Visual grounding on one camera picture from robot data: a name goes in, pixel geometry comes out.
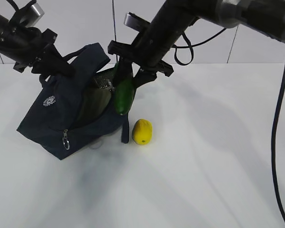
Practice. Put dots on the glass container green lid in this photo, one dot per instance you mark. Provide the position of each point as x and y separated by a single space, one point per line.
94 103

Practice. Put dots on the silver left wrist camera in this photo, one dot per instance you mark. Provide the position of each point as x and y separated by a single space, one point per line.
28 15

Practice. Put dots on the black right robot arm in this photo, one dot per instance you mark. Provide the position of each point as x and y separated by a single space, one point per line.
264 16

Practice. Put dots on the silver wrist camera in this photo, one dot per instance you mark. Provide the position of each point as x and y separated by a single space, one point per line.
28 15
135 22

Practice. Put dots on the green cucumber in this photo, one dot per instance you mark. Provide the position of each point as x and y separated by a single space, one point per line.
124 96

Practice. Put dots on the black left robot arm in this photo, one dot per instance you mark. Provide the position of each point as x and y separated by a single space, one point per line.
29 47

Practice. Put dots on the navy blue lunch bag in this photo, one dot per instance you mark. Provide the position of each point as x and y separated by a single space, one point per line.
50 120

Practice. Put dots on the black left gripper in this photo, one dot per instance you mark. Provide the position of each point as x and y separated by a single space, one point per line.
30 47

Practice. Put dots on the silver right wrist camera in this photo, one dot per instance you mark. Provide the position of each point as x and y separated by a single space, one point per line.
135 22

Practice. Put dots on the yellow lemon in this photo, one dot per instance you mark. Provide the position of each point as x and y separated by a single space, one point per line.
142 132

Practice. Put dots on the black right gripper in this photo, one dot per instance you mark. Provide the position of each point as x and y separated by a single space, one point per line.
146 50

